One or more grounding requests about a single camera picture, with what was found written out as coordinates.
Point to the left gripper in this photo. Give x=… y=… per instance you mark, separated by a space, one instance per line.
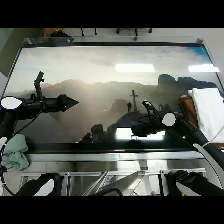
x=55 y=104

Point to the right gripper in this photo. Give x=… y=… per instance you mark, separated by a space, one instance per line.
x=146 y=130

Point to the light green T-shirt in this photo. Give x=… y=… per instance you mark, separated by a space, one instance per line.
x=15 y=153

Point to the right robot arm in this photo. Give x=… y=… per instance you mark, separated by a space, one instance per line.
x=196 y=136

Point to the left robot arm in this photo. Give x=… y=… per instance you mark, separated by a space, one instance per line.
x=26 y=109

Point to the brown wooden board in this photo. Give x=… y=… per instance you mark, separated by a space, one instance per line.
x=188 y=110

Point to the white garment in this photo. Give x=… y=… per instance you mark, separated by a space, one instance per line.
x=208 y=111

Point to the black office chair base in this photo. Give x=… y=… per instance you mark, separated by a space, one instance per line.
x=135 y=31

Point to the silver frame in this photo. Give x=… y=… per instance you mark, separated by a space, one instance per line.
x=116 y=156

